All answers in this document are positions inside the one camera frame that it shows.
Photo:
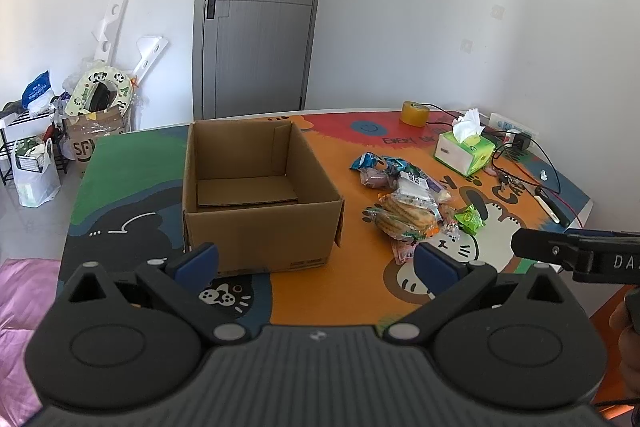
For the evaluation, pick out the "pink blanket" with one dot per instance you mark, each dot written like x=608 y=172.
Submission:
x=28 y=288

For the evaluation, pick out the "panda toilet seat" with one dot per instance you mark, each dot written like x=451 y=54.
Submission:
x=102 y=87

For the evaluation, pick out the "brown cardboard box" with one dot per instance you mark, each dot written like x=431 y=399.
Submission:
x=258 y=192

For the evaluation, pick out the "black shoe rack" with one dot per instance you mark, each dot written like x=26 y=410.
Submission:
x=23 y=130

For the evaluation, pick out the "pink snack pack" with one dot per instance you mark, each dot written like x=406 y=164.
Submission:
x=374 y=178

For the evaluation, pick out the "black power adapter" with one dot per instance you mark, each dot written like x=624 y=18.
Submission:
x=517 y=140

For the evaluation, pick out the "white handled knife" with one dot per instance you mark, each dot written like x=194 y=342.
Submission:
x=553 y=210

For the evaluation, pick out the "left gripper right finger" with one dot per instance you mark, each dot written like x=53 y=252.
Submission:
x=457 y=287

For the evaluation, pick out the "colourful cartoon table mat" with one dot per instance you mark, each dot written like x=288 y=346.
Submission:
x=129 y=210

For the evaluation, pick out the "green tissue box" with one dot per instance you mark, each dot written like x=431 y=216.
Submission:
x=465 y=149

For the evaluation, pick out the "white plastic shopping bag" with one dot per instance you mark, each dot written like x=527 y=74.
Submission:
x=34 y=172

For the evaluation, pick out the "blue plastic bag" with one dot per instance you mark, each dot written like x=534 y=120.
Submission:
x=38 y=93

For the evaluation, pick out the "SF cardboard box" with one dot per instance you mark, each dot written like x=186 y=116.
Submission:
x=86 y=129

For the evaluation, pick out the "grey door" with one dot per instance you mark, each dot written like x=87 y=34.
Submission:
x=250 y=56

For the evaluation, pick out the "blue snack packet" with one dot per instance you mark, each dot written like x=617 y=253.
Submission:
x=367 y=160

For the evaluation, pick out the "person right hand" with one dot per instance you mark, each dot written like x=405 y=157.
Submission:
x=629 y=346

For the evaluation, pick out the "white power strip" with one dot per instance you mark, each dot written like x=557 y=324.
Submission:
x=506 y=124

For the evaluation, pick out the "short white foam board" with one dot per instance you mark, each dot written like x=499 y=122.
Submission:
x=150 y=49

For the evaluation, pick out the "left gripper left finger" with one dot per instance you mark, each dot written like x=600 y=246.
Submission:
x=175 y=286

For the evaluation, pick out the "tall white foam board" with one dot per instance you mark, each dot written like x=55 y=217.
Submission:
x=107 y=31

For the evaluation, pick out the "blue green candy packet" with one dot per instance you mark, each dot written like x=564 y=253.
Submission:
x=394 y=166

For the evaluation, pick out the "green snack packet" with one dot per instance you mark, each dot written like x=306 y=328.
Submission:
x=469 y=220

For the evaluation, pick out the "yellow tape roll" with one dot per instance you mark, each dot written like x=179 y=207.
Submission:
x=414 y=114

